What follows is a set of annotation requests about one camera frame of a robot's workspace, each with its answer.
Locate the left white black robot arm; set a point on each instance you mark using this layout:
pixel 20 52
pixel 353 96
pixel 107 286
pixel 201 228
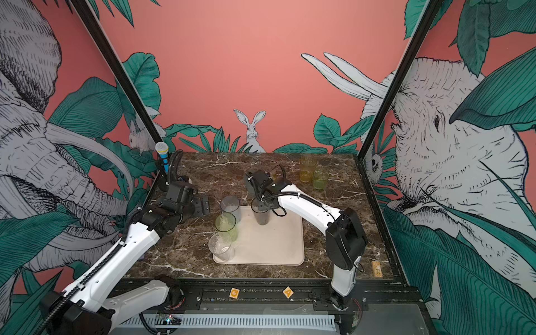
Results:
pixel 85 307

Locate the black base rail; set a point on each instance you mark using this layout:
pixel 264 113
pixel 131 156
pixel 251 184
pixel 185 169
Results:
pixel 314 292

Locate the white ventilated strip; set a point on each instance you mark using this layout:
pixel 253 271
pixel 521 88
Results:
pixel 254 321

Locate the dark smoky tall glass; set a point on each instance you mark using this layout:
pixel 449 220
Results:
pixel 260 211

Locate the right black frame post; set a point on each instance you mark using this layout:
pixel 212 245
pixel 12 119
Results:
pixel 427 17

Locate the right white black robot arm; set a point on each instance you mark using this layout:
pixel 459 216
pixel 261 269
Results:
pixel 345 239

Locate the light green translucent glass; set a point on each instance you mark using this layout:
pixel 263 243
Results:
pixel 227 223

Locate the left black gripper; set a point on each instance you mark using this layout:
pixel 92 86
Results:
pixel 197 202

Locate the orange square tag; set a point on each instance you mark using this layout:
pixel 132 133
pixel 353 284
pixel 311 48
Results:
pixel 234 293

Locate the clear tall glass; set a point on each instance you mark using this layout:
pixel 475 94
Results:
pixel 221 247

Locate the left black frame post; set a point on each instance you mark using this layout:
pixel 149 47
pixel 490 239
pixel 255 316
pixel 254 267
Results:
pixel 88 18

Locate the orange diamond tag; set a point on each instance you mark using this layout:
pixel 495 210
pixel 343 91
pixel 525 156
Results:
pixel 288 292

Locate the yellow tall glass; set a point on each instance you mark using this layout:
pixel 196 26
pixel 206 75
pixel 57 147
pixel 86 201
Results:
pixel 308 163

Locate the beige rectangular tray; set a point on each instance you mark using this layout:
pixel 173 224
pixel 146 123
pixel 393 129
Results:
pixel 279 242

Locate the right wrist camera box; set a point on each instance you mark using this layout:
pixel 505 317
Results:
pixel 259 179

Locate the toy microphone on black stand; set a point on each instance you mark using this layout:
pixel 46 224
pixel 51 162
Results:
pixel 162 149

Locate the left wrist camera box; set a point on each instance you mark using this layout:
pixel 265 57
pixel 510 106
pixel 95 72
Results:
pixel 179 195

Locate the small tan block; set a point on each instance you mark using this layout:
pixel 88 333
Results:
pixel 377 269

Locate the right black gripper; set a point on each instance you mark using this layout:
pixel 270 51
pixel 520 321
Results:
pixel 260 199

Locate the grey-blue translucent glass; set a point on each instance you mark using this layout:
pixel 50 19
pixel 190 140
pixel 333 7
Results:
pixel 231 204

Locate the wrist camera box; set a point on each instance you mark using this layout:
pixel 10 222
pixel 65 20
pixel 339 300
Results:
pixel 259 179
pixel 179 195

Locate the black frame post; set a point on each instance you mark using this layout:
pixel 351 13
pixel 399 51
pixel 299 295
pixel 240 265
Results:
pixel 88 18
pixel 427 17

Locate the green short glass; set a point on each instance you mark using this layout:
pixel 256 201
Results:
pixel 320 178

